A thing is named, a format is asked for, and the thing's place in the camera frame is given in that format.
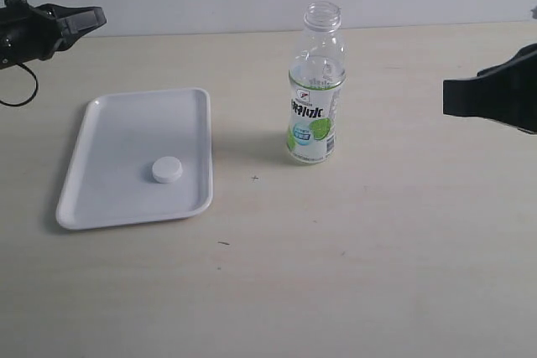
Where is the clear labelled drink bottle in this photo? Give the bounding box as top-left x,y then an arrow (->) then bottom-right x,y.
287,1 -> 346,164

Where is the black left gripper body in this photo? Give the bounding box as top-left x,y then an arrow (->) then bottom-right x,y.
1,0 -> 70,69

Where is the white bottle cap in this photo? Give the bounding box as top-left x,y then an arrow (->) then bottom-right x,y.
151,156 -> 184,184

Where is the black camera cable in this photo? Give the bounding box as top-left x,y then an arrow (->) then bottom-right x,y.
0,62 -> 39,108

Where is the white plastic tray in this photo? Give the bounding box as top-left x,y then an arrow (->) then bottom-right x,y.
56,87 -> 213,231

